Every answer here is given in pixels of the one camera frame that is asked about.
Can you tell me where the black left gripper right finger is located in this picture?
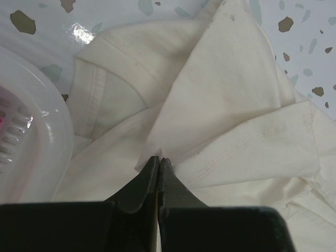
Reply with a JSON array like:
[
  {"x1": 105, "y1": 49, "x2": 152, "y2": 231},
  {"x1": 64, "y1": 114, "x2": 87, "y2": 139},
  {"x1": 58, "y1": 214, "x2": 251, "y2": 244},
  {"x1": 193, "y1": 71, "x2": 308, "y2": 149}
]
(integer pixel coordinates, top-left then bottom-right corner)
[{"x1": 159, "y1": 159, "x2": 293, "y2": 251}]

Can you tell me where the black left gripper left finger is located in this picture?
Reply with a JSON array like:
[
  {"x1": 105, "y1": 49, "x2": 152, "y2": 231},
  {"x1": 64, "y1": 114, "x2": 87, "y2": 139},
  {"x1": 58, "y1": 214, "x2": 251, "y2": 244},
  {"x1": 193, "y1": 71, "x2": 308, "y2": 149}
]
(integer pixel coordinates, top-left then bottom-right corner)
[{"x1": 1, "y1": 156, "x2": 160, "y2": 251}]

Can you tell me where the cream white t-shirt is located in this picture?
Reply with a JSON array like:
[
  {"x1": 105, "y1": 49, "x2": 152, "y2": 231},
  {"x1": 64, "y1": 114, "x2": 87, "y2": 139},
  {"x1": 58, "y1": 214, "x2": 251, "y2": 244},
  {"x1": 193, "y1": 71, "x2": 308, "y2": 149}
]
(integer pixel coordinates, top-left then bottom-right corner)
[{"x1": 54, "y1": 1, "x2": 335, "y2": 251}]

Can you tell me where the white plastic laundry basket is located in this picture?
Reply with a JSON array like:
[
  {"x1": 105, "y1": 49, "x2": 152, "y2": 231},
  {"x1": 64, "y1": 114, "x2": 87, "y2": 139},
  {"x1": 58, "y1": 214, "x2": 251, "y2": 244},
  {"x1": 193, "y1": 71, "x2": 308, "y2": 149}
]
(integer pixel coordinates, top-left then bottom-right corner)
[{"x1": 1, "y1": 48, "x2": 74, "y2": 204}]

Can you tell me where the pink t-shirt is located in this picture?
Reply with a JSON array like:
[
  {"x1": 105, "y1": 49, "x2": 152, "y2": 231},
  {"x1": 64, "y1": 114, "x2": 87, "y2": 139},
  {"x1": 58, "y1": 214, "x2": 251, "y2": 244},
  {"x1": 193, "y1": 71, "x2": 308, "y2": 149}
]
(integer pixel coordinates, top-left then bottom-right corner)
[{"x1": 1, "y1": 89, "x2": 6, "y2": 128}]

